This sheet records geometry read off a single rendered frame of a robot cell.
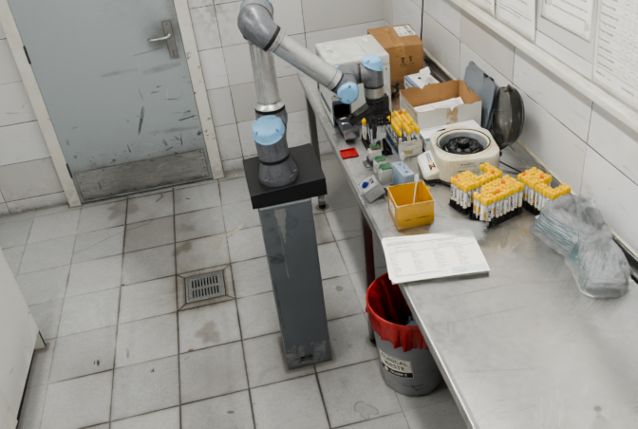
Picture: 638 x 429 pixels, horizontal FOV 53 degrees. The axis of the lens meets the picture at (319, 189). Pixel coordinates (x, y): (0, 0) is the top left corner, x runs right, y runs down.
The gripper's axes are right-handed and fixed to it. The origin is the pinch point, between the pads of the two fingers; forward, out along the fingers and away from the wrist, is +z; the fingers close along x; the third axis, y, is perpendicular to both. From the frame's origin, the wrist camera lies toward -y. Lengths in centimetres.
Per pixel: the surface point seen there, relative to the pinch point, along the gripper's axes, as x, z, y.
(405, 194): -32.9, 4.1, 1.7
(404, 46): 74, -7, 41
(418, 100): 32.0, 1.6, 31.6
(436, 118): 8.2, -0.7, 30.3
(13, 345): 13, 68, -162
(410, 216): -45.4, 4.9, -1.2
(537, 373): -115, 10, 7
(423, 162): -12.6, 5.8, 16.5
